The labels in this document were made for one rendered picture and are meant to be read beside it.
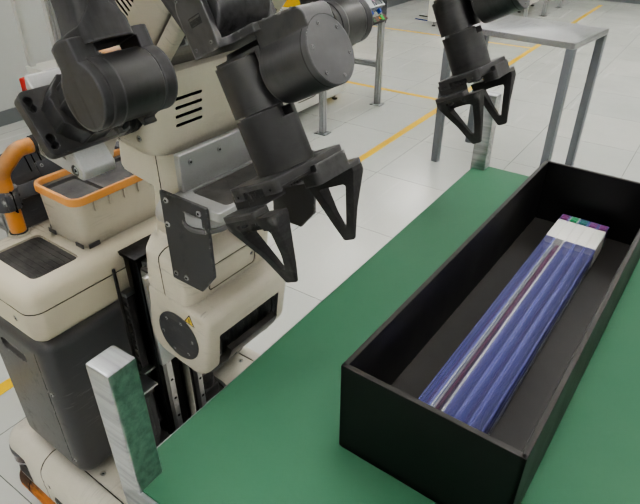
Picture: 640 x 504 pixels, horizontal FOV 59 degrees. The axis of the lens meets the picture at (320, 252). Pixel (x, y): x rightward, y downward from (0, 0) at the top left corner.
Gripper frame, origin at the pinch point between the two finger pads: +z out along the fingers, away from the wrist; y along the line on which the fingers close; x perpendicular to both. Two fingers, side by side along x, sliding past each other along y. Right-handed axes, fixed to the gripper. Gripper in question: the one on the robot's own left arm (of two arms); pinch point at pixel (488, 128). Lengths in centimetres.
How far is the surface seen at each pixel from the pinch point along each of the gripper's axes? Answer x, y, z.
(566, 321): -11.5, -17.6, 23.2
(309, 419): 4, -49, 17
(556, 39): 61, 216, 5
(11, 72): 377, 109, -99
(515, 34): 79, 215, -3
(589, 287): -11.7, -8.3, 23.3
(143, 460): 9, -64, 10
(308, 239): 153, 101, 49
